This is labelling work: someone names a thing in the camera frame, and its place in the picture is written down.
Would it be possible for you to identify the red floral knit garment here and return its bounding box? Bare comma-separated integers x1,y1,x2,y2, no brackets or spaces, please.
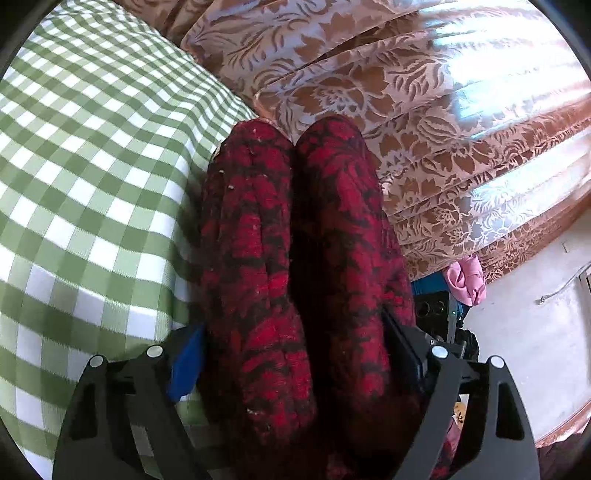
200,116,420,479

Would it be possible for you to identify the pink cloth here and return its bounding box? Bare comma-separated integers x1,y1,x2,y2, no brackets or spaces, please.
443,254,487,307

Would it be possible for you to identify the blue fabric item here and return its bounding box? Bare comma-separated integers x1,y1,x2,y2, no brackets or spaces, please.
411,271,450,296

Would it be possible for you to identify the green checkered bed sheet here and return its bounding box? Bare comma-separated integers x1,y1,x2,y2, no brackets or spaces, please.
1,1,253,479

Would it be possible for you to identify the brown floral curtain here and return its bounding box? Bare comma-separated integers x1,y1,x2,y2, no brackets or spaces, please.
125,1,590,280

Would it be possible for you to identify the white cable on floor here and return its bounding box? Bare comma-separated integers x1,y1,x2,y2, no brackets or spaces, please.
535,260,591,306

